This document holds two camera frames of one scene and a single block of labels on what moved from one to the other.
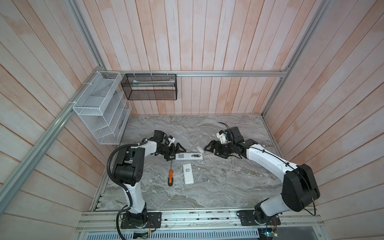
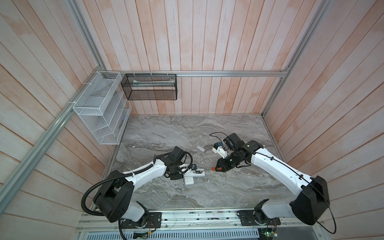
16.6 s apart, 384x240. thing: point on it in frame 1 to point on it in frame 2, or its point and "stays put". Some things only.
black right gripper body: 224,148 to 228,162
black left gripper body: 167,149 to 175,174
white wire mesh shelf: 105,108 stays put
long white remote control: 189,156 to 195,173
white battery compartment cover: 200,149 stays put
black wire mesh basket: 150,86 stays put
